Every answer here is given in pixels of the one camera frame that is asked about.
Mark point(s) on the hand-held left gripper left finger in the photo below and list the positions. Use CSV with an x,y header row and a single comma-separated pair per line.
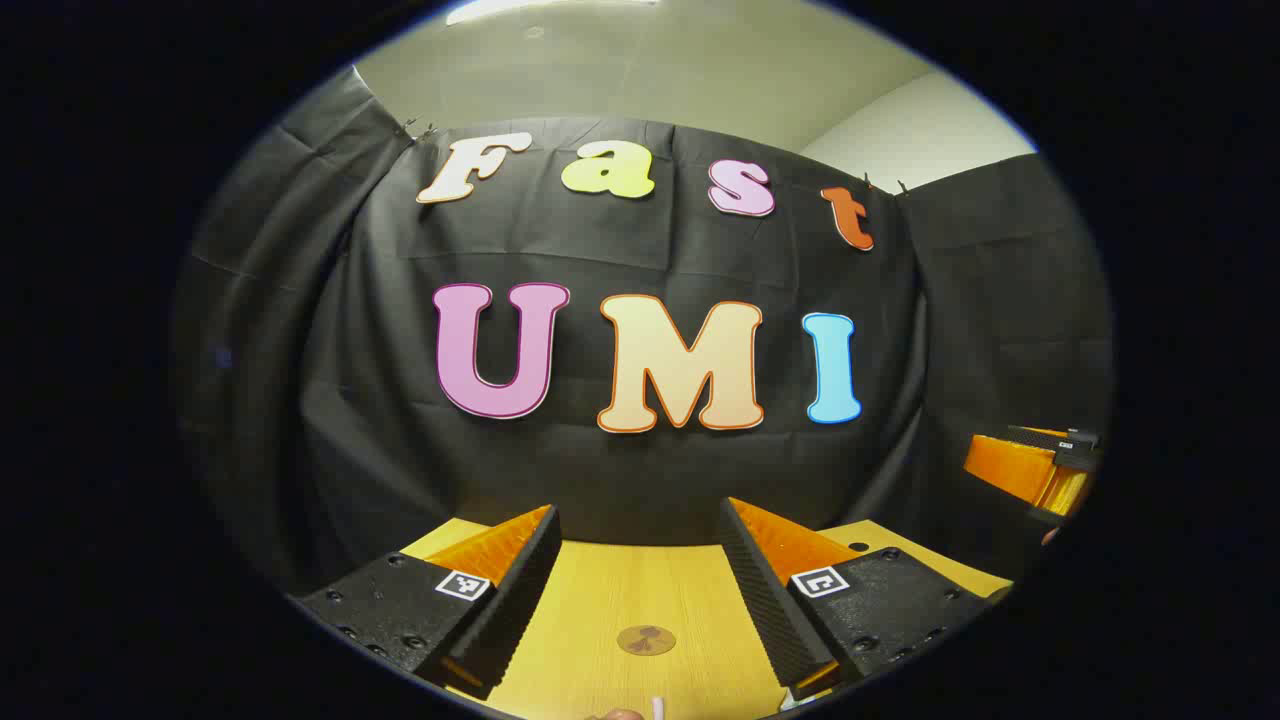
x,y
520,590

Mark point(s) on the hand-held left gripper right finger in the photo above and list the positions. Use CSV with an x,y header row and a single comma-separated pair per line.
x,y
760,590

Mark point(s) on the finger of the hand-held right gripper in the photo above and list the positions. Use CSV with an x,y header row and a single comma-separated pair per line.
x,y
1065,492
1050,440

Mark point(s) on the round brown coaster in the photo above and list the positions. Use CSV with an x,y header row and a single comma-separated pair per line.
x,y
646,640

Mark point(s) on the yellow wooden desktop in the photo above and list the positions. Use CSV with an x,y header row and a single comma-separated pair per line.
x,y
640,590

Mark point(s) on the black backdrop cloth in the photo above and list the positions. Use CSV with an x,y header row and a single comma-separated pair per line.
x,y
650,250

